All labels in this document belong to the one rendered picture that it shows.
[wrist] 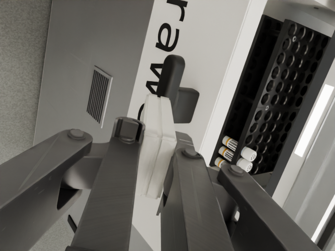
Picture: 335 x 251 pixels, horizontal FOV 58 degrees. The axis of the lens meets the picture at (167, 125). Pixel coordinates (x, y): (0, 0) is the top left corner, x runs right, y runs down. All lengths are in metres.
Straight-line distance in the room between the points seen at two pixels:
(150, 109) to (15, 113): 1.05
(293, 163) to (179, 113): 0.18
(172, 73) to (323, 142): 0.19
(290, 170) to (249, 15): 0.20
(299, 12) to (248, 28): 0.23
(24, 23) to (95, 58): 0.43
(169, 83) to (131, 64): 0.39
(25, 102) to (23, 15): 0.29
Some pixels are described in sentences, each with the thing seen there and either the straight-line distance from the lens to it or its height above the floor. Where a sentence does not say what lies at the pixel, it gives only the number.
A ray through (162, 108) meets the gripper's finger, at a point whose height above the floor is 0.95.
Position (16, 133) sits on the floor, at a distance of 1.22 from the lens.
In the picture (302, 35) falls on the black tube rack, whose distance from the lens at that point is 0.35.
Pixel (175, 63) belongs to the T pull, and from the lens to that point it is 0.21.
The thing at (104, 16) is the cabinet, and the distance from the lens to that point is 0.72.
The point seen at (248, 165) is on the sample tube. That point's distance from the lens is 0.34.
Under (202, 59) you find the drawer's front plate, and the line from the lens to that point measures 0.24.
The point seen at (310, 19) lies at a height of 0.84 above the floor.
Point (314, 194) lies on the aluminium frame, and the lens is 0.37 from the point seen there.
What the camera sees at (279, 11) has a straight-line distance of 0.42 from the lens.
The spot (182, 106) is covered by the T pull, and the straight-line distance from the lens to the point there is 0.23.
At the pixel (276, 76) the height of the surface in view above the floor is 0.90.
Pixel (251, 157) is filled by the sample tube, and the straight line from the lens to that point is 0.34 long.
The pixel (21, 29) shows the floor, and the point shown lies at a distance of 1.11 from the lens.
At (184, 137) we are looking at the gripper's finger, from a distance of 0.15.
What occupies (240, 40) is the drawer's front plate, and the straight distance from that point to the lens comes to 0.23.
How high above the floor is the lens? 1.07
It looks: 44 degrees down
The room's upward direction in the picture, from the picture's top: 125 degrees clockwise
